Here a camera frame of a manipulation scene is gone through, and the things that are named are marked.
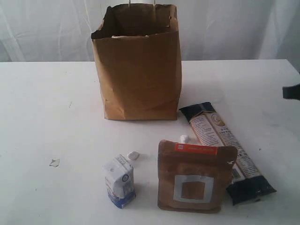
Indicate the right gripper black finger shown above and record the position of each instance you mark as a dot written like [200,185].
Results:
[291,92]

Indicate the long dark noodle package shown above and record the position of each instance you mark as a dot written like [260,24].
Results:
[247,181]

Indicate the brown kraft stand-up pouch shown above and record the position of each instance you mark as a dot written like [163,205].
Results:
[193,178]

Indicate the small white and blue packet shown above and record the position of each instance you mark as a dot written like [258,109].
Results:
[119,180]

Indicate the brown paper bag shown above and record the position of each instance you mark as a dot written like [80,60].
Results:
[137,56]

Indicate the white crumpled scrap right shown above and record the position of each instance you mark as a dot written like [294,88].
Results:
[186,139]

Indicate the white crumpled scrap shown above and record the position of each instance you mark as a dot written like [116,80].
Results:
[134,155]
[186,139]

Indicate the white crumpled scrap left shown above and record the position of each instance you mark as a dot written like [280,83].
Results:
[134,155]

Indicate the white backdrop curtain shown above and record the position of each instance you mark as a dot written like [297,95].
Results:
[60,30]

